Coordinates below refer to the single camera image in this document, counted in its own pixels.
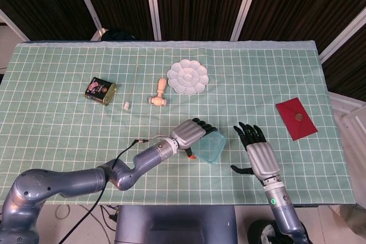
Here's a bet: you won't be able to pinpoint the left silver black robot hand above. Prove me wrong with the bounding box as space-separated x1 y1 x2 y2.
169 117 218 161

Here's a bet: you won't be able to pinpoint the black object behind table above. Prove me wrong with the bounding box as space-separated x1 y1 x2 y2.
101 29 137 42

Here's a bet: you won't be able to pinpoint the clear test tube white cap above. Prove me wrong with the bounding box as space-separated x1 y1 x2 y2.
123 65 141 111

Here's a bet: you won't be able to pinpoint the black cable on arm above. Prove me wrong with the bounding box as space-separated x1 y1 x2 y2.
54 138 172 244

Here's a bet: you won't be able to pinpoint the black gold luncheon meat tin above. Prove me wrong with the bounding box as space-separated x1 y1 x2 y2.
83 77 117 107

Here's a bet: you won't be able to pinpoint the red envelope with gold seal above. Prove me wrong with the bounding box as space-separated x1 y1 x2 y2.
275 97 319 141

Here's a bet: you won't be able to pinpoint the clear blue plastic tray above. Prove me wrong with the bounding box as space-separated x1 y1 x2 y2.
192 129 227 166

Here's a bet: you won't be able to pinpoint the white metal rack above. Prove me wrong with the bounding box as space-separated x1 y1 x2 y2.
328 91 366 145

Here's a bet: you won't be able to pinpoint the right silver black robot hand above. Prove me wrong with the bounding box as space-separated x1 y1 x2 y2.
230 122 282 182

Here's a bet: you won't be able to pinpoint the green white checked tablecloth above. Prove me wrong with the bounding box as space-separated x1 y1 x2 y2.
0 39 351 206

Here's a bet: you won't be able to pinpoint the black trash bin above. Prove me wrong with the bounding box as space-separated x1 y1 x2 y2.
247 219 309 244

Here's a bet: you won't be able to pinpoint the white flower-shaped paint palette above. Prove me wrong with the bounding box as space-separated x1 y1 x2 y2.
167 59 209 95

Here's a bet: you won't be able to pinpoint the small wooden mallet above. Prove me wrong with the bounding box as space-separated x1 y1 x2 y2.
148 78 169 106

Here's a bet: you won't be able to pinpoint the tangled floor cables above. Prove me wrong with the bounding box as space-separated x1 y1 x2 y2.
54 204 120 244

